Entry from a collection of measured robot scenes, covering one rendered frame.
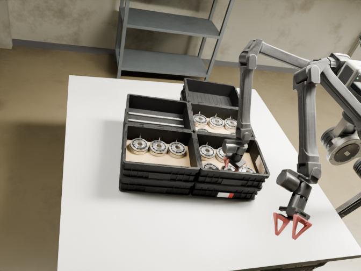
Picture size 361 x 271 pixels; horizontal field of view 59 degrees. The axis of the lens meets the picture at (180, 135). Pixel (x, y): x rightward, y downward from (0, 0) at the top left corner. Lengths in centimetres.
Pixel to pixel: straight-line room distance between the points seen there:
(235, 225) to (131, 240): 57
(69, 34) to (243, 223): 324
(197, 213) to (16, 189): 147
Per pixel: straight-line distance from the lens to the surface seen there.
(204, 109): 213
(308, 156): 125
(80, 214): 167
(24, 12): 425
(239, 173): 173
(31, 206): 259
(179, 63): 414
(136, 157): 176
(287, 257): 183
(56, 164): 283
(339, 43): 563
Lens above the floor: 208
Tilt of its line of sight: 39 degrees down
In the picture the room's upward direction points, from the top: 17 degrees clockwise
